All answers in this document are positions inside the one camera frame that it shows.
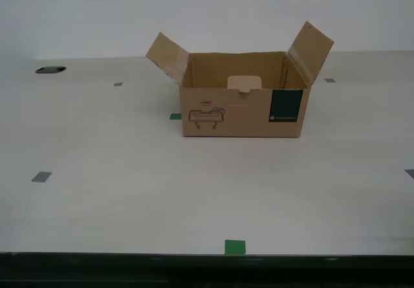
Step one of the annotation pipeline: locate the open brown cardboard box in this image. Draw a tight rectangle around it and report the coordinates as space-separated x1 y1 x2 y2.
145 21 334 138

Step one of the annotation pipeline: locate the large green tape marker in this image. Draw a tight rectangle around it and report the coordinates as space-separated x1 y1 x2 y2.
224 239 246 256

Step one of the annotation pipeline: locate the black table cable grommet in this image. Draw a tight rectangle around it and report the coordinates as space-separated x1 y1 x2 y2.
35 66 67 75

